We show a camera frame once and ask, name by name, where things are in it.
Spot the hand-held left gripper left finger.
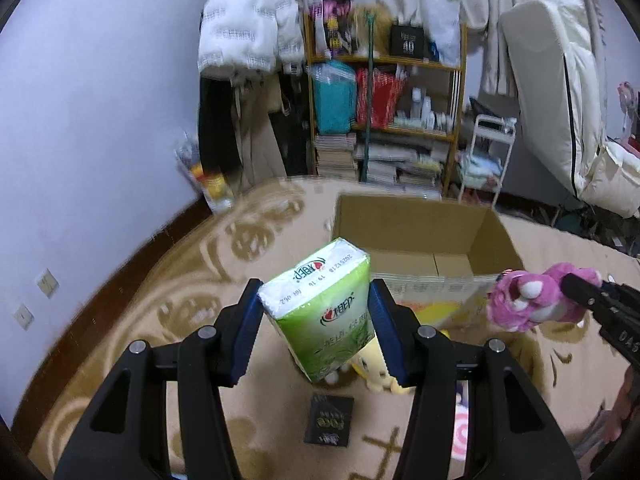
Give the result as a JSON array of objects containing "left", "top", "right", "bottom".
[{"left": 52, "top": 277, "right": 266, "bottom": 480}]

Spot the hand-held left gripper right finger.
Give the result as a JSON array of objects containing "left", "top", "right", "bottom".
[{"left": 367, "top": 279, "right": 583, "bottom": 480}]

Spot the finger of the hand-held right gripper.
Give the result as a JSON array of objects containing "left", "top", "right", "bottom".
[{"left": 560, "top": 272, "right": 640, "bottom": 321}]

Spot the yellow plush toy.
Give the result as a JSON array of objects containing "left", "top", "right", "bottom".
[{"left": 350, "top": 340, "right": 416, "bottom": 396}]

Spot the pink plush bear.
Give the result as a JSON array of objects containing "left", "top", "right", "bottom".
[{"left": 486, "top": 261, "right": 603, "bottom": 333}]

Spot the green tissue pack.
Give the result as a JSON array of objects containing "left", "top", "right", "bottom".
[{"left": 256, "top": 237, "right": 377, "bottom": 383}]

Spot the small black packet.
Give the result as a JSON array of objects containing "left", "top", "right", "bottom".
[{"left": 304, "top": 394, "right": 355, "bottom": 447}]

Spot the cardboard box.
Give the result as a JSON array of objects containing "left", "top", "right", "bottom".
[{"left": 330, "top": 194, "right": 526, "bottom": 332}]

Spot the pink white soft item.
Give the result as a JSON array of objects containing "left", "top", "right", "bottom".
[{"left": 450, "top": 400, "right": 473, "bottom": 461}]

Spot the beige printed blanket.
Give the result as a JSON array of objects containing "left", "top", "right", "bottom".
[{"left": 30, "top": 177, "right": 640, "bottom": 480}]

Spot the white trolley cart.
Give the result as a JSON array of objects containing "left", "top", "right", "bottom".
[{"left": 457, "top": 114, "right": 518, "bottom": 208}]

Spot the clear bag of snacks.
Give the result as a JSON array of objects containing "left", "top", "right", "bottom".
[{"left": 175, "top": 132, "right": 236, "bottom": 213}]

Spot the stack of books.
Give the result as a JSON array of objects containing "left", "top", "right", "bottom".
[{"left": 314, "top": 132, "right": 451, "bottom": 193}]

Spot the beige coat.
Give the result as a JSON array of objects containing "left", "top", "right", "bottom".
[{"left": 235, "top": 77, "right": 288, "bottom": 191}]

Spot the white mattress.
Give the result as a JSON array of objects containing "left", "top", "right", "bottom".
[{"left": 500, "top": 0, "right": 640, "bottom": 218}]

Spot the dark coat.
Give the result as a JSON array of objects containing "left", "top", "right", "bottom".
[{"left": 199, "top": 77, "right": 241, "bottom": 196}]

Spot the row of white toiletry bottles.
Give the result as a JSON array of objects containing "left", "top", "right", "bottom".
[{"left": 395, "top": 87, "right": 456, "bottom": 133}]

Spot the red patterned bag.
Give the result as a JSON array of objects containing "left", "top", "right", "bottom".
[{"left": 356, "top": 67, "right": 406, "bottom": 130}]

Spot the teal bag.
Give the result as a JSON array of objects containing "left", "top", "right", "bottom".
[{"left": 311, "top": 60, "right": 358, "bottom": 135}]

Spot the green pole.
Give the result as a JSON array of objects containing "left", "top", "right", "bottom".
[{"left": 364, "top": 12, "right": 376, "bottom": 183}]

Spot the wooden shelf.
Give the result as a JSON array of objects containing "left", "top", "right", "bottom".
[{"left": 302, "top": 10, "right": 468, "bottom": 201}]

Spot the white plastic bag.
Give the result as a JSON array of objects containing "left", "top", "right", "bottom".
[{"left": 427, "top": 7, "right": 461, "bottom": 66}]

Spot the black box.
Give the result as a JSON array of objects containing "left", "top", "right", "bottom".
[{"left": 390, "top": 22, "right": 427, "bottom": 58}]

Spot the tan fluffy item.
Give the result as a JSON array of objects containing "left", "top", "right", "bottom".
[{"left": 352, "top": 2, "right": 396, "bottom": 56}]

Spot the colourful printed black bag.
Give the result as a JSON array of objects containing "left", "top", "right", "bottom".
[{"left": 307, "top": 0, "right": 356, "bottom": 58}]

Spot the white puffer jacket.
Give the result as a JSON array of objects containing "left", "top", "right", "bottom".
[{"left": 197, "top": 0, "right": 306, "bottom": 81}]

